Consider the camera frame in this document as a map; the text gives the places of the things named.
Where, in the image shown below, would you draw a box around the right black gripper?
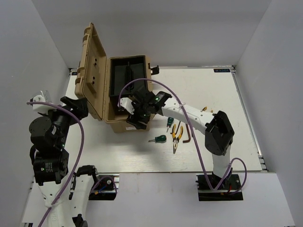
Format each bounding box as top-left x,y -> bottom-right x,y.
127,100 -> 152,130

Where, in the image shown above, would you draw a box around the tan plastic toolbox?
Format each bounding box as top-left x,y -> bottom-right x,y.
75,23 -> 152,133

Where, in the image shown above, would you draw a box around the green stubby flathead screwdriver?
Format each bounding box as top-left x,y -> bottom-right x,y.
166,117 -> 174,132

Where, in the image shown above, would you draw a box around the green stubby orange-capped screwdriver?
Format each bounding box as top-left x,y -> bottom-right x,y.
148,135 -> 167,143

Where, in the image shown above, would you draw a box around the black toolbox tray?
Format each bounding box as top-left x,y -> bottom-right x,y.
109,55 -> 147,97

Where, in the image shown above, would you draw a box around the yellow black needle-nose pliers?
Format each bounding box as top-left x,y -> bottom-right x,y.
172,124 -> 183,154

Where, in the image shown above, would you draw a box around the medium brown hex key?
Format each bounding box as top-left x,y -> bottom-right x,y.
182,124 -> 191,144

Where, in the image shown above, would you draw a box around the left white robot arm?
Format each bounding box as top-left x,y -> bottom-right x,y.
27,95 -> 100,227

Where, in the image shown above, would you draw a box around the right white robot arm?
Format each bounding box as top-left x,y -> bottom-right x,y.
118,88 -> 234,190

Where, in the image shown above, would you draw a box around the black toolbox rear latch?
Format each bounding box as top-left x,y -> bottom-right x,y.
150,65 -> 160,75

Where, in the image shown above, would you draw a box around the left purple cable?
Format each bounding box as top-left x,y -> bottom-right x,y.
26,100 -> 118,227

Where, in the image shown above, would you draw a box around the purple cable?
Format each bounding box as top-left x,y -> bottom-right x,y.
26,100 -> 118,227
117,78 -> 248,196

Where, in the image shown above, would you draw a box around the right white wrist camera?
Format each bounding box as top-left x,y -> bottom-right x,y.
118,97 -> 134,115

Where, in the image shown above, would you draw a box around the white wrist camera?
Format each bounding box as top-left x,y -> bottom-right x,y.
31,90 -> 51,114
118,97 -> 134,115

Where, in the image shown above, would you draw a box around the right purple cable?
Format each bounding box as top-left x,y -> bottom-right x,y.
117,78 -> 248,196

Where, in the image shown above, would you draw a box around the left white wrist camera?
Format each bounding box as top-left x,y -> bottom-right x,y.
31,90 -> 51,114

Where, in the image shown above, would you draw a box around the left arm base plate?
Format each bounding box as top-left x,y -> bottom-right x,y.
89,174 -> 119,201

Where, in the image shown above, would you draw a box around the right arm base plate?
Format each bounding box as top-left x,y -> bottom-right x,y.
196,174 -> 243,201

